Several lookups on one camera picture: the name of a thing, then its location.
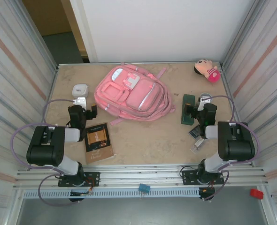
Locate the small black calculator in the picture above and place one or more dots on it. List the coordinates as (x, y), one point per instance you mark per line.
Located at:
(194, 132)

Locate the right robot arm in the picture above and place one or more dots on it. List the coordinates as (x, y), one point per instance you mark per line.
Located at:
(237, 145)

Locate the brown wooden door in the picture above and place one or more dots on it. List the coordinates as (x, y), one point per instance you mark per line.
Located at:
(47, 14)

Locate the red plastic block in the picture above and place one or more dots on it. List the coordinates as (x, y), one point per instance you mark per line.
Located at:
(256, 194)

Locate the aluminium mounting rail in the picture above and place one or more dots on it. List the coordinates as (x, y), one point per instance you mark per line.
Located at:
(138, 173)

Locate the blue connector block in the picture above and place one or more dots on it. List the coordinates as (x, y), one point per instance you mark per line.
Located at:
(143, 188)

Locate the grey cup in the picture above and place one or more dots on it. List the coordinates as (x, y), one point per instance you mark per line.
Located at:
(205, 95)

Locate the brown and black book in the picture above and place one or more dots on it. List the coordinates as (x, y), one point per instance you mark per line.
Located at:
(98, 143)

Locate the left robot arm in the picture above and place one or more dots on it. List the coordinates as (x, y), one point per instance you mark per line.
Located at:
(44, 150)

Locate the black power connector box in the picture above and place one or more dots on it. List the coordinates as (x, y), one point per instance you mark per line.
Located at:
(205, 191)
(78, 193)

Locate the dark green pencil case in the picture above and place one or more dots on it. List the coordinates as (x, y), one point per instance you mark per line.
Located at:
(187, 99)

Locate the small white square box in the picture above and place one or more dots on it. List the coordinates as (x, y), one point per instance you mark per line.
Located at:
(80, 90)

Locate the pink plush doll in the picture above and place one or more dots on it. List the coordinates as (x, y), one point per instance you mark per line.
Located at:
(207, 70)

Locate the pink student backpack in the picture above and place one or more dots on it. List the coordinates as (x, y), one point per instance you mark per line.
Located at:
(138, 93)

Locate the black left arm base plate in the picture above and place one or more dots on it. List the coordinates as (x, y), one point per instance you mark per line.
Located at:
(94, 177)

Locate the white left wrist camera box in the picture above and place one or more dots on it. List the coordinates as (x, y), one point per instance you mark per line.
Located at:
(81, 102)

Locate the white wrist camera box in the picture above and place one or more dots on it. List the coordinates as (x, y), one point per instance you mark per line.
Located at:
(81, 102)
(202, 104)

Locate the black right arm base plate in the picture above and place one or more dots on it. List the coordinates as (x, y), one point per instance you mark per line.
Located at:
(187, 175)

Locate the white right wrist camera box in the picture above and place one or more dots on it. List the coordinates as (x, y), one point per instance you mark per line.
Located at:
(202, 104)

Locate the clear plastic eraser box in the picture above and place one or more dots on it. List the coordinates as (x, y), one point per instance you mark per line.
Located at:
(198, 145)

